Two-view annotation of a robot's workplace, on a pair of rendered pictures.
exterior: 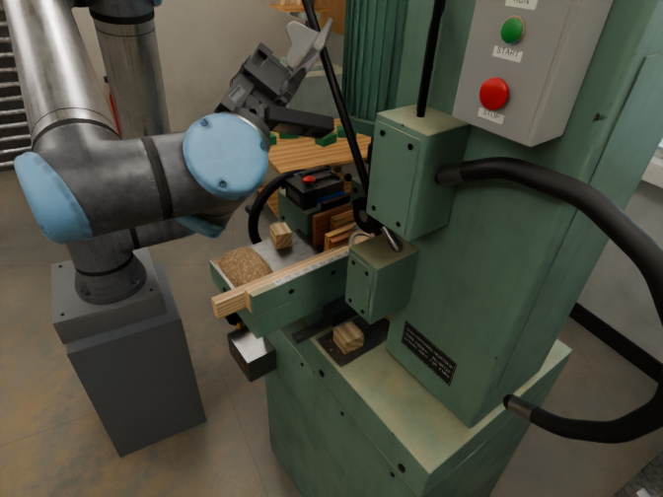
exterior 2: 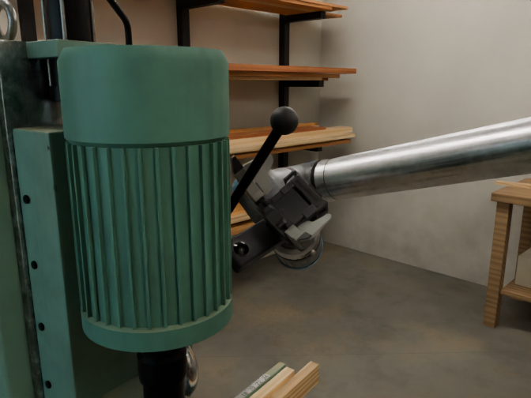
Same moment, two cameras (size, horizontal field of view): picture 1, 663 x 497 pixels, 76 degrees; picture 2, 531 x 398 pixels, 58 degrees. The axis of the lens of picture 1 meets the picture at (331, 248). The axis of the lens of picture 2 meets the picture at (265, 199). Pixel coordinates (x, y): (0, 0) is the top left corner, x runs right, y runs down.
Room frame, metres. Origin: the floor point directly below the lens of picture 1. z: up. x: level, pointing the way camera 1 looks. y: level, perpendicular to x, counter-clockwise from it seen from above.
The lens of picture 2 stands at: (1.33, -0.12, 1.47)
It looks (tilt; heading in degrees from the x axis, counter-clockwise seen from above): 13 degrees down; 164
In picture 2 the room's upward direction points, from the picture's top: straight up
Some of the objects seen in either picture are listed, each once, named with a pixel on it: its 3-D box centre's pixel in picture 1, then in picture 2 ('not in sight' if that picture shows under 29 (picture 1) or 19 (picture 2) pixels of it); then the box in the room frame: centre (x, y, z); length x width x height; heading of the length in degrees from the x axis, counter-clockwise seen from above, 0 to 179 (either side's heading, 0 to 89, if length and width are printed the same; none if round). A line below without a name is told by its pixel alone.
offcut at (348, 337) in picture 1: (348, 337); not in sight; (0.59, -0.04, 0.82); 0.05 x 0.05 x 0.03; 33
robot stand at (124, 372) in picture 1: (140, 359); not in sight; (0.92, 0.64, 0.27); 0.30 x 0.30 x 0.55; 30
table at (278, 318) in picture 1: (333, 240); not in sight; (0.85, -0.01, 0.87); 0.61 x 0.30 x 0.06; 128
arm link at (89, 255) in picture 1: (98, 228); not in sight; (0.93, 0.63, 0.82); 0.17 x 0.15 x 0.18; 122
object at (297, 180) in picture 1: (313, 183); not in sight; (0.92, 0.05, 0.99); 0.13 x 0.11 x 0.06; 128
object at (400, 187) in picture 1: (412, 172); not in sight; (0.52, -0.10, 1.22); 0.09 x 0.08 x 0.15; 38
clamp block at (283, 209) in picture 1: (315, 209); not in sight; (0.92, 0.05, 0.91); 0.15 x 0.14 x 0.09; 128
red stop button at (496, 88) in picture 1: (493, 94); not in sight; (0.42, -0.15, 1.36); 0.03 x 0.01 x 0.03; 38
